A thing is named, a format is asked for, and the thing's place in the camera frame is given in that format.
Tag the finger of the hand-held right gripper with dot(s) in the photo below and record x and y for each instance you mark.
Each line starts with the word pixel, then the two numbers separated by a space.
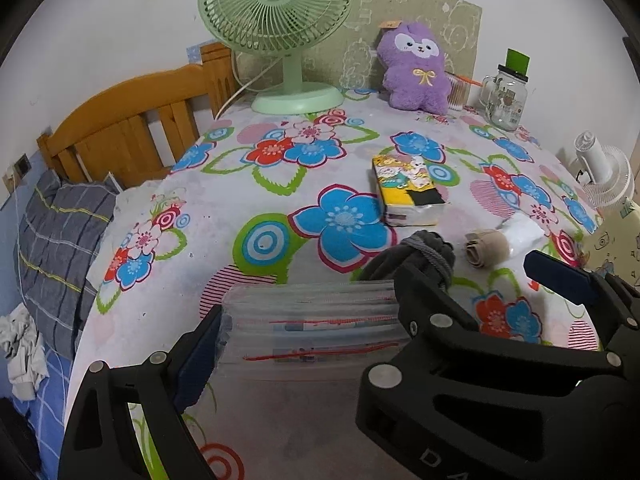
pixel 425 297
pixel 560 275

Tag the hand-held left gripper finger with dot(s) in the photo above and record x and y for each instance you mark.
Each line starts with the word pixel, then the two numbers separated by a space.
pixel 192 375

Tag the grey sock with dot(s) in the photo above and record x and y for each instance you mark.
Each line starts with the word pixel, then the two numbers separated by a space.
pixel 430 247

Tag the clear zip bags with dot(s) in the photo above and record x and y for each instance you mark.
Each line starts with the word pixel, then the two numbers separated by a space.
pixel 310 310

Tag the clear white plastic packet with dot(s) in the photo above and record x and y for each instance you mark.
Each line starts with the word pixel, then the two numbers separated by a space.
pixel 525 232

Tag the yellow patterned storage box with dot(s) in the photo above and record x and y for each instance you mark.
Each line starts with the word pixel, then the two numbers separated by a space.
pixel 617 245

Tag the beige rolled sock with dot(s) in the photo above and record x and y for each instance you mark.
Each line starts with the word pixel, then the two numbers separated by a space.
pixel 485 249

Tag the white fan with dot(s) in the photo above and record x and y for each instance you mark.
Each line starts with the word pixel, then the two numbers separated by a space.
pixel 607 175

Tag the yellow tissue packet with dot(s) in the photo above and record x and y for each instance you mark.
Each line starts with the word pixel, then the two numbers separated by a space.
pixel 407 185

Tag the blue checked bedsheet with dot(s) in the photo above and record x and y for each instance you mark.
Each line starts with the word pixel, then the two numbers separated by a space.
pixel 47 410

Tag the white crumpled cloth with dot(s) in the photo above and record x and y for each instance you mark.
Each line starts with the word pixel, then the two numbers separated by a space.
pixel 22 350

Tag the grey plaid pillow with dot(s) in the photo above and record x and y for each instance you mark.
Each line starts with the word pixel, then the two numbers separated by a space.
pixel 60 250

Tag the glass jar mug green lid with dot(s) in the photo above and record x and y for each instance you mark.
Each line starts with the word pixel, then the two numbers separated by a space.
pixel 505 100

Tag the small clear cup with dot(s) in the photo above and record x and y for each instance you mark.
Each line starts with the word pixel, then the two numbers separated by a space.
pixel 457 92

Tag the purple plush toy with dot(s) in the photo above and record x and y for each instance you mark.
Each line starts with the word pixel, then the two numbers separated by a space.
pixel 415 75

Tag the wooden bed headboard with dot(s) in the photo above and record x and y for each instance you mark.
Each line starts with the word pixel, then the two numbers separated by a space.
pixel 125 105

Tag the green patterned board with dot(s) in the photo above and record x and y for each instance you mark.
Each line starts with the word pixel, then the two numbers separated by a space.
pixel 452 15

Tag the dark wall socket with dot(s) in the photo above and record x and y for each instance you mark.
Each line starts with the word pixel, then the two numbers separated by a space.
pixel 21 165

